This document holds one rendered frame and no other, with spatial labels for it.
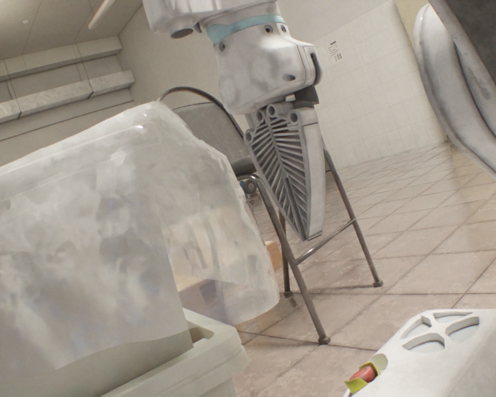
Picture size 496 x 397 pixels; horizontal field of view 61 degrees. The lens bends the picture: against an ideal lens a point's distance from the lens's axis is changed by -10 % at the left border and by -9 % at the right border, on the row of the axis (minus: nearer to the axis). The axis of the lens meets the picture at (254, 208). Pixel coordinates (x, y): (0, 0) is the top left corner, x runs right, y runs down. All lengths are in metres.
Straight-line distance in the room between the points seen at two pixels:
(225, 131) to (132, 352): 1.45
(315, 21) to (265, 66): 6.19
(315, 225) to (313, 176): 0.05
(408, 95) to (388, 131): 0.59
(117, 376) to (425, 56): 0.41
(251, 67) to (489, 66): 0.20
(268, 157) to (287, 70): 0.09
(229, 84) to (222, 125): 1.42
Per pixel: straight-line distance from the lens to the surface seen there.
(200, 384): 0.46
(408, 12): 5.29
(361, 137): 6.40
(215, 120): 1.84
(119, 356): 0.47
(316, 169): 0.40
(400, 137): 6.05
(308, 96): 0.42
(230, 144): 1.82
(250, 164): 1.36
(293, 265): 1.37
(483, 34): 0.34
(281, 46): 0.39
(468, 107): 0.39
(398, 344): 0.53
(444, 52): 0.39
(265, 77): 0.40
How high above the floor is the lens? 0.61
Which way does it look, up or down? 6 degrees down
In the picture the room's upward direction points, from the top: 21 degrees counter-clockwise
